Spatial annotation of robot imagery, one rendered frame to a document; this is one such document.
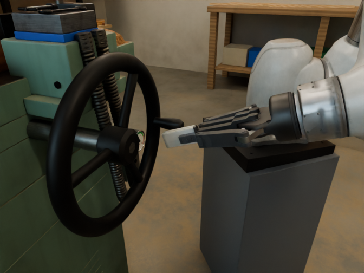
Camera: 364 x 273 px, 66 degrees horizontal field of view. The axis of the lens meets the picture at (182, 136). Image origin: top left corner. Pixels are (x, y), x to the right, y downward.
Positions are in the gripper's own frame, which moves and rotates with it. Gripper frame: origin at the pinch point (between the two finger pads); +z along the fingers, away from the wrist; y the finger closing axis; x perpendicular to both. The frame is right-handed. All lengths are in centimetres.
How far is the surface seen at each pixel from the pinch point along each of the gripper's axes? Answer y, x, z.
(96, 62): 12.8, -17.2, 1.3
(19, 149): 13.0, -8.3, 23.8
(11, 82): 10.8, -18.8, 20.1
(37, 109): 9.9, -13.5, 18.8
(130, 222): -47, 58, 68
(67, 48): 7.9, -20.5, 9.0
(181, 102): -210, 46, 95
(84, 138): 10.8, -7.0, 11.2
